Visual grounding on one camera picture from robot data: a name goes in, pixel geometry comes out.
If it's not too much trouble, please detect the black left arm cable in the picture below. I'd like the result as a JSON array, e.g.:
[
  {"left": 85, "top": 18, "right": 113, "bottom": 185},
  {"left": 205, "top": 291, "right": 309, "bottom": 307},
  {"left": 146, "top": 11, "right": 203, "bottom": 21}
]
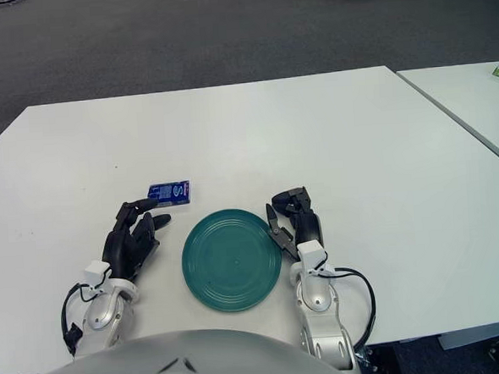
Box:
[{"left": 58, "top": 281, "right": 107, "bottom": 357}]

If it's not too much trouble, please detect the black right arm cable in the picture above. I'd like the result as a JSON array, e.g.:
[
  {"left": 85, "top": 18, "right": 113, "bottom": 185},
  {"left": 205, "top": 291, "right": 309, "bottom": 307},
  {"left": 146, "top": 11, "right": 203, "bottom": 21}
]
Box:
[{"left": 317, "top": 263, "right": 379, "bottom": 355}]

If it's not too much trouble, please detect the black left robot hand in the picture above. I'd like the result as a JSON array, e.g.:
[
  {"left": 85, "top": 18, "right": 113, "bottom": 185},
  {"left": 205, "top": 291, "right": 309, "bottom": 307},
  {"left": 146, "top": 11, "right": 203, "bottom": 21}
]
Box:
[{"left": 80, "top": 195, "right": 176, "bottom": 290}]

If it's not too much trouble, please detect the green ribbed plate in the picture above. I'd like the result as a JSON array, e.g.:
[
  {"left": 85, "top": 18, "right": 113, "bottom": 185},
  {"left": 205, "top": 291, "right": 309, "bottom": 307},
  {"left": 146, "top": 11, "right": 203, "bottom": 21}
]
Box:
[{"left": 178, "top": 206, "right": 286, "bottom": 316}]

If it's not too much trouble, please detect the white table frame beam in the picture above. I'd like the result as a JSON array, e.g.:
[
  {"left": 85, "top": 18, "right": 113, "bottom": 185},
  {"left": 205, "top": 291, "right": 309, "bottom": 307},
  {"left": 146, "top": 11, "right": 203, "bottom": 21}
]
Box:
[{"left": 436, "top": 323, "right": 499, "bottom": 351}]

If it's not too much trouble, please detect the blue gum pack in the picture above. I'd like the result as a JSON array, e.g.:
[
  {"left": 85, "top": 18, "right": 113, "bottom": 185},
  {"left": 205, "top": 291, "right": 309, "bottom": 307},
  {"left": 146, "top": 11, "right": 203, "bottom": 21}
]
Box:
[{"left": 146, "top": 179, "right": 192, "bottom": 209}]

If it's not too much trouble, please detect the grey robot torso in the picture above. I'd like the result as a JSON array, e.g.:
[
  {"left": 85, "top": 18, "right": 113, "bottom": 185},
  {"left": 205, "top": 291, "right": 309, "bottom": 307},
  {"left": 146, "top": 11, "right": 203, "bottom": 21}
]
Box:
[{"left": 0, "top": 319, "right": 359, "bottom": 374}]

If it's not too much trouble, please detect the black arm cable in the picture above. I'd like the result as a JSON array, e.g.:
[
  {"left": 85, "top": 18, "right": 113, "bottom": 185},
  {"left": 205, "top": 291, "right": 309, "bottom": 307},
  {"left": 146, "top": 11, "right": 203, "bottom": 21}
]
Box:
[
  {"left": 317, "top": 263, "right": 379, "bottom": 355},
  {"left": 58, "top": 281, "right": 107, "bottom": 357}
]

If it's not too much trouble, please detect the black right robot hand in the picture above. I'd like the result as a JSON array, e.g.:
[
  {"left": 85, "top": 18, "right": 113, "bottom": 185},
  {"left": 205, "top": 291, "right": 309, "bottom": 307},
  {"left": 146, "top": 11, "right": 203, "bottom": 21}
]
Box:
[{"left": 264, "top": 184, "right": 337, "bottom": 280}]

